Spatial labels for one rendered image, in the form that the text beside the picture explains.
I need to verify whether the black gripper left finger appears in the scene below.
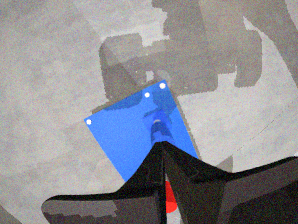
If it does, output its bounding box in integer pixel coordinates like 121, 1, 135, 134
41, 141, 168, 224

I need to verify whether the blue circuit board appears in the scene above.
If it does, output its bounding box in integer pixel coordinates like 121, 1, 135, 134
84, 79, 197, 183

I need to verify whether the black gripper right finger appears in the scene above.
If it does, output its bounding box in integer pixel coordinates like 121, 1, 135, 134
161, 140, 298, 224

